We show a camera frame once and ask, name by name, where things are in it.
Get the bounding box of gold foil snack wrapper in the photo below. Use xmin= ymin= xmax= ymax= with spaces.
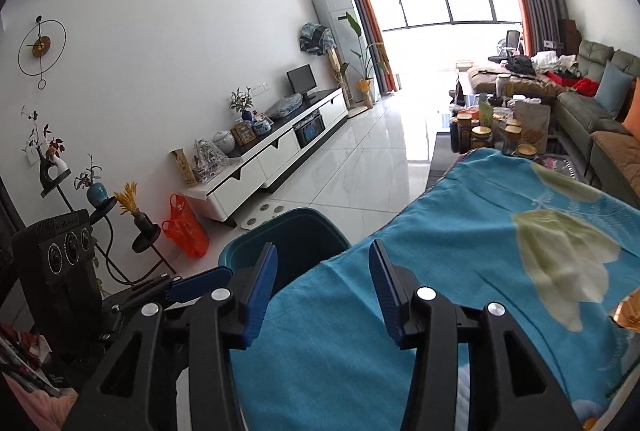
xmin=611 ymin=288 xmax=640 ymax=333

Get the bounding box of teal trash bin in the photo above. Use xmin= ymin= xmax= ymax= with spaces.
xmin=218 ymin=208 xmax=350 ymax=295

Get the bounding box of orange plastic bag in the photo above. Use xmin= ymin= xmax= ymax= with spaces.
xmin=160 ymin=194 xmax=209 ymax=259

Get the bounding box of blue floral tablecloth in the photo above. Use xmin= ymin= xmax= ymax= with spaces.
xmin=232 ymin=149 xmax=639 ymax=430

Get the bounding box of white bathroom scale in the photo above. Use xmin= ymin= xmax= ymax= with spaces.
xmin=241 ymin=200 xmax=288 ymax=231

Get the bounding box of white black TV cabinet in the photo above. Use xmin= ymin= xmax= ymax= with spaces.
xmin=181 ymin=90 xmax=347 ymax=223

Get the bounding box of cluttered coffee table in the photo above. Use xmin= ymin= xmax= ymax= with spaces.
xmin=429 ymin=64 xmax=591 ymax=184

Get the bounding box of dark green sectional sofa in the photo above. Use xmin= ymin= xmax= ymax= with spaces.
xmin=553 ymin=40 xmax=639 ymax=208

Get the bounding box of orange cushion far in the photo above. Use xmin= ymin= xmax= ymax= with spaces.
xmin=623 ymin=78 xmax=640 ymax=140

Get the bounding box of grey-blue cushion far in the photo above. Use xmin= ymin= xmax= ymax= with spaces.
xmin=594 ymin=61 xmax=634 ymax=117

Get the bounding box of small black monitor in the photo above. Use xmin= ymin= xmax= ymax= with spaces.
xmin=286 ymin=65 xmax=317 ymax=102

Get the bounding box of tall potted plant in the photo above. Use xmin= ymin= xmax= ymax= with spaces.
xmin=338 ymin=12 xmax=388 ymax=109

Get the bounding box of white standing air conditioner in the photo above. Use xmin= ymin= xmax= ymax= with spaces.
xmin=312 ymin=0 xmax=364 ymax=107

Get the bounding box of left grey orange curtain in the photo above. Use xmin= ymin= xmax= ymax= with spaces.
xmin=354 ymin=0 xmax=398 ymax=95

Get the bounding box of round wall clock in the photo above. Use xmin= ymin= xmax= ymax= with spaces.
xmin=16 ymin=16 xmax=68 ymax=91

